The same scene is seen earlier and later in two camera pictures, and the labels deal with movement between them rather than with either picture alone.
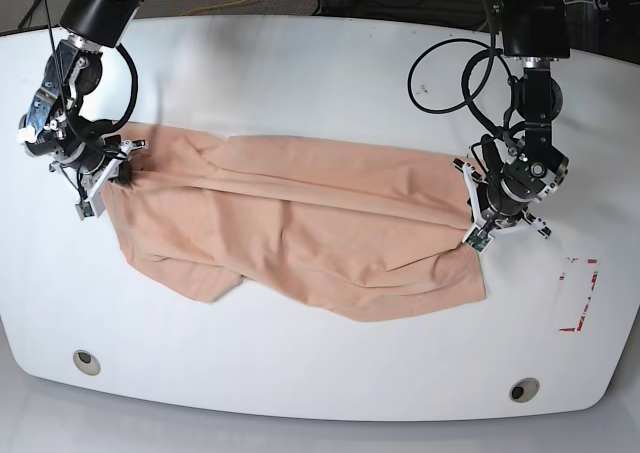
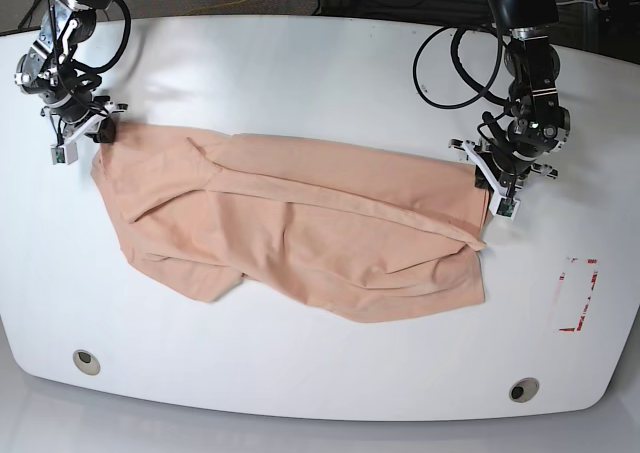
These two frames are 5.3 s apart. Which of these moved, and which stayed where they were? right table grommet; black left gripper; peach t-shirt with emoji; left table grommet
Moved: black left gripper
Stayed: left table grommet; right table grommet; peach t-shirt with emoji
